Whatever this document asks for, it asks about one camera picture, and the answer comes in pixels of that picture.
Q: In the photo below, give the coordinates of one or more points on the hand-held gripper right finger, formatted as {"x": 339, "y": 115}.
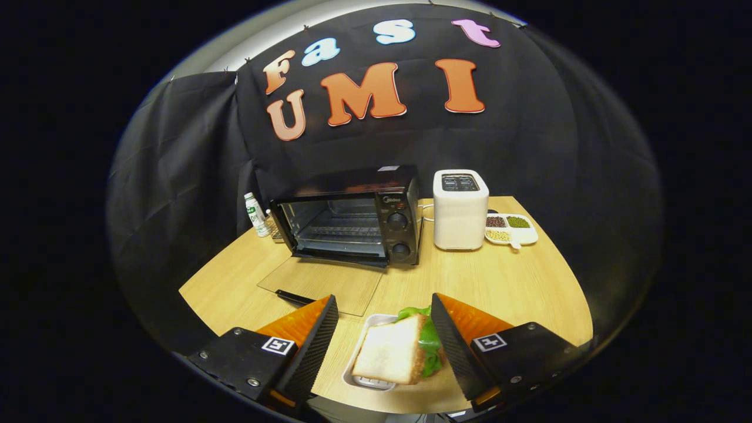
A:
{"x": 455, "y": 346}

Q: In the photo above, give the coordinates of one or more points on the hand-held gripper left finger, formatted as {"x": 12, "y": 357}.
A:
{"x": 317, "y": 346}

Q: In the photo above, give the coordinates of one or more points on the lettuce sandwich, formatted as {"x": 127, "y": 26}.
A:
{"x": 390, "y": 352}

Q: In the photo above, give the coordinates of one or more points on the black toaster oven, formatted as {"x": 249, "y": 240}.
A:
{"x": 399, "y": 200}

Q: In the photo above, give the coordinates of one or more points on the white plastic food tray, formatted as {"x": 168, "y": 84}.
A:
{"x": 373, "y": 382}

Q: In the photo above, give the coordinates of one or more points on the white pop-up toaster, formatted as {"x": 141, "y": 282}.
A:
{"x": 461, "y": 217}

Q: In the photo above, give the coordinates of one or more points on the white divided dish of beans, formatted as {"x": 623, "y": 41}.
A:
{"x": 511, "y": 236}

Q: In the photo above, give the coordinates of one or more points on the small clear glass jar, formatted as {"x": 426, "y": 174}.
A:
{"x": 274, "y": 229}

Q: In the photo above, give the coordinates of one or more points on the white bottle with green label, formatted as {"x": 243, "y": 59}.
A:
{"x": 255, "y": 214}

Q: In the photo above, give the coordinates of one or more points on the row of small cloth clips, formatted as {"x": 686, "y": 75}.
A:
{"x": 305, "y": 27}

